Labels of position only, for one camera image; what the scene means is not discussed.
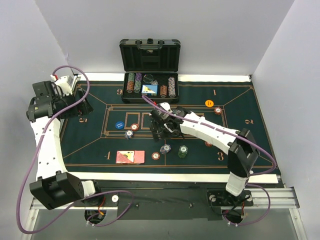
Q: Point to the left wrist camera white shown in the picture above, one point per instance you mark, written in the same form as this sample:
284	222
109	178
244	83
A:
64	84

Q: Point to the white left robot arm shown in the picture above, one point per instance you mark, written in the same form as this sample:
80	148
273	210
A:
54	185

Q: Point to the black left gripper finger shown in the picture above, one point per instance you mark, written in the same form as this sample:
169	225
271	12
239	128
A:
80	93
87	108

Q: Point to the blue chips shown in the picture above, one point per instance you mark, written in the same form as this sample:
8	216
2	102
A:
129	134

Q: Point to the green red chips in case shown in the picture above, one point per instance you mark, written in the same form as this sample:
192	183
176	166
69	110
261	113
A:
130	83

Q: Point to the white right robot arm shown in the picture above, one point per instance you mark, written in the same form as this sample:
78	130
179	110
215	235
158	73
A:
239	146

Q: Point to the purple green chips in case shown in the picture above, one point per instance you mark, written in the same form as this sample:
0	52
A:
137	82

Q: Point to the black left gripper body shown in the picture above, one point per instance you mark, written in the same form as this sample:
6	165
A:
78	100

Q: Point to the orange big blind button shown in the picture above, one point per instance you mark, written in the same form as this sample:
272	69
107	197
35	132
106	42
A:
209	103

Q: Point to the red playing card deck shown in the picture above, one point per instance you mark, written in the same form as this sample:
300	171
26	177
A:
130	157

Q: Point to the red poker chip stack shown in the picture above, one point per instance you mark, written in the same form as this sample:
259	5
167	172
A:
155	156

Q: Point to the green poker table mat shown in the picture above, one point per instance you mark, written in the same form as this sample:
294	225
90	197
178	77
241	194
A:
89	144

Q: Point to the black round button in case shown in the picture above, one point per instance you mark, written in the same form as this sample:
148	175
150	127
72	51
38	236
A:
148	78

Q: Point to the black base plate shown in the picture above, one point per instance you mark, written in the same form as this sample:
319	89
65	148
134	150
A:
147	200

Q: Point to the orange chips in case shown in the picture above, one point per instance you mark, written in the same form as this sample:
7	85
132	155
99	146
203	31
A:
163	91

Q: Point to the lilac chips in case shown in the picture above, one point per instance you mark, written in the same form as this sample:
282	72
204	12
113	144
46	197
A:
171	87

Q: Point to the blue small blind button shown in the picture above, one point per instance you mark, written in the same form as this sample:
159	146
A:
119	125

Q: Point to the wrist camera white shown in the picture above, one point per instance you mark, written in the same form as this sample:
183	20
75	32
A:
64	84
166	106

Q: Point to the black poker chip case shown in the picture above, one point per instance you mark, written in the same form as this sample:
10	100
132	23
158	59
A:
158	57

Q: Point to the green poker chip stack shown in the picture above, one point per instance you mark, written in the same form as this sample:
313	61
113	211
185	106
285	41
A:
183	151

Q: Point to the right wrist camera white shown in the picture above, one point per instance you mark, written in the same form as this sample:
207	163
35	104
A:
166	106

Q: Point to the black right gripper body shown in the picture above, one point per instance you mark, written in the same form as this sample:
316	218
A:
160	122

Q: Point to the blue poker chip stack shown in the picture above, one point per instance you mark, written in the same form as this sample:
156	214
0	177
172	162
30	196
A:
166	148

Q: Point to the blue card box in case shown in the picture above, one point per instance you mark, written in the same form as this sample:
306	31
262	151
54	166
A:
149	89

